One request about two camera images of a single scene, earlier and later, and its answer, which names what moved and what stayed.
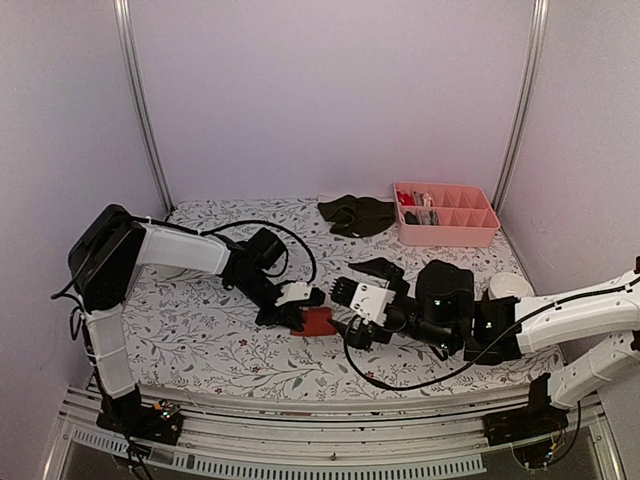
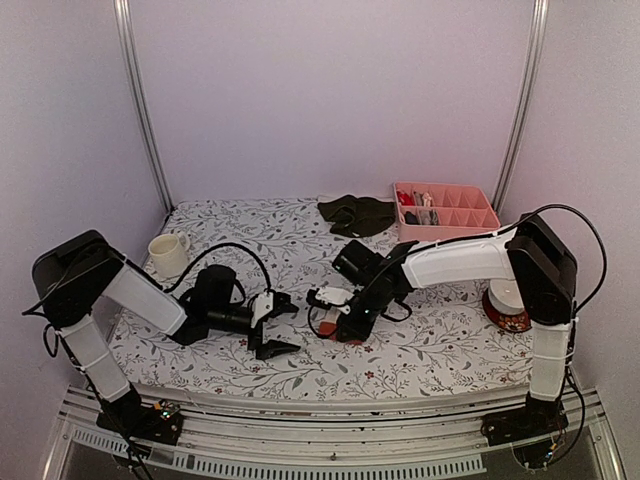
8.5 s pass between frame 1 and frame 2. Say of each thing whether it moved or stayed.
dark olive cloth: stayed
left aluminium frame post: stayed
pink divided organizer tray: stayed
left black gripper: moved
